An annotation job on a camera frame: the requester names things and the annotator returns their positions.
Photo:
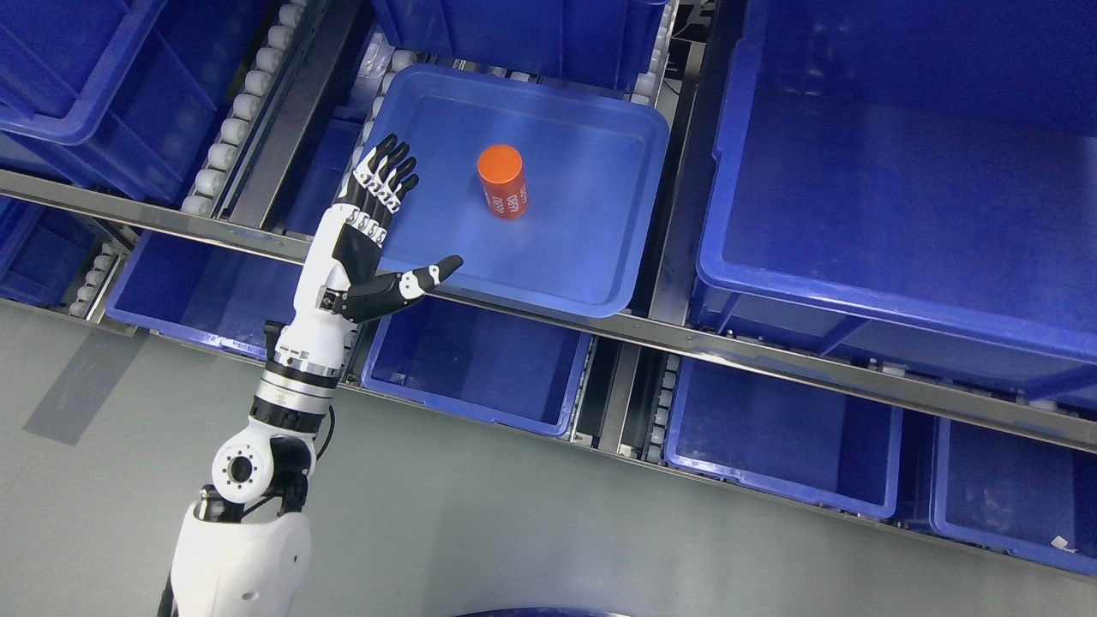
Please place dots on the large blue bin right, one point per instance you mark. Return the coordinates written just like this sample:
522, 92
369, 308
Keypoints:
911, 182

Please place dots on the white roller track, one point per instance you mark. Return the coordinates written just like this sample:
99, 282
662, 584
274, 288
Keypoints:
246, 101

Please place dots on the shallow blue tray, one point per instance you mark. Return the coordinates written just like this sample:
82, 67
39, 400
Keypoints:
592, 166

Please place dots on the lower blue bin centre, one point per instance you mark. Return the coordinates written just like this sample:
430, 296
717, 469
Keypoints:
478, 364

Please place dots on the lower blue bin far right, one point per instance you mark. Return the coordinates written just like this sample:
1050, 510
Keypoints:
1033, 500

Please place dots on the steel shelf front rail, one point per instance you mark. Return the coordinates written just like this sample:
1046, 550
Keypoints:
870, 383

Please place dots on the blue bin top centre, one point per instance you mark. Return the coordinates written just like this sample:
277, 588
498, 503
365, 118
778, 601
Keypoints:
598, 43

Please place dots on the lower blue bin left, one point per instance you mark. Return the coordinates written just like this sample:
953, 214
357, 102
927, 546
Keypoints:
221, 298

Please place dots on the blue bin far left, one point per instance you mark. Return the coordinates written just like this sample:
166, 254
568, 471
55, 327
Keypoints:
42, 250

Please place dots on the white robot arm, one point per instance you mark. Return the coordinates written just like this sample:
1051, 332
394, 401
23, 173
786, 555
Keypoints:
245, 545

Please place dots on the blue bin upper left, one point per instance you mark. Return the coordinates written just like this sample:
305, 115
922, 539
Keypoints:
119, 95

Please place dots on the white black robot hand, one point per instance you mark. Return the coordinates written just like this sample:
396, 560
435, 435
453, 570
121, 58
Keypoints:
341, 278

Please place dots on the orange cylindrical capacitor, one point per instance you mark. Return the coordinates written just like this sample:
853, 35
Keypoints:
501, 171

